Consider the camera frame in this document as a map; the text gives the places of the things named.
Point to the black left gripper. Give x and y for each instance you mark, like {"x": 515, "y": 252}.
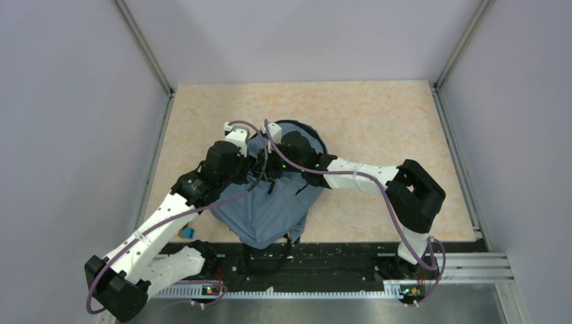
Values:
{"x": 242, "y": 177}

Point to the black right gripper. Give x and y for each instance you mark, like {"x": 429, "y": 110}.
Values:
{"x": 274, "y": 175}

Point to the blue grey backpack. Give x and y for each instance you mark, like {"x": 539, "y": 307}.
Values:
{"x": 275, "y": 207}

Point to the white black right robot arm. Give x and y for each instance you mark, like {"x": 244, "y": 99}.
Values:
{"x": 413, "y": 198}

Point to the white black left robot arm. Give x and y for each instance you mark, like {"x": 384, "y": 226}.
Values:
{"x": 120, "y": 281}

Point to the colourful puzzle cube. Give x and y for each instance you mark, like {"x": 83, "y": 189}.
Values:
{"x": 187, "y": 233}

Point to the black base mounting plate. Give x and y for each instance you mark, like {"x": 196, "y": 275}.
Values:
{"x": 306, "y": 267}

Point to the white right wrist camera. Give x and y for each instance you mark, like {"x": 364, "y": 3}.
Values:
{"x": 272, "y": 132}

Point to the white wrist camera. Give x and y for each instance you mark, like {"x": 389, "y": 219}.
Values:
{"x": 238, "y": 136}
{"x": 272, "y": 132}

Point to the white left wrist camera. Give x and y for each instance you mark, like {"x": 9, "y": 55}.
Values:
{"x": 238, "y": 136}

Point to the metal frame rail left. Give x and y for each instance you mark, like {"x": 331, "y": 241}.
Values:
{"x": 138, "y": 125}

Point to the aluminium front rail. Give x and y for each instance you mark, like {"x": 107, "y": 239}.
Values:
{"x": 455, "y": 268}

